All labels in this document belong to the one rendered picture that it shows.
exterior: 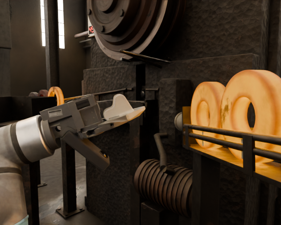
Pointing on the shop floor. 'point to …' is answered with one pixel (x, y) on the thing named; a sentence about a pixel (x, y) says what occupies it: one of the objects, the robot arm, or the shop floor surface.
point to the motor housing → (163, 193)
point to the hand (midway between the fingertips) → (140, 112)
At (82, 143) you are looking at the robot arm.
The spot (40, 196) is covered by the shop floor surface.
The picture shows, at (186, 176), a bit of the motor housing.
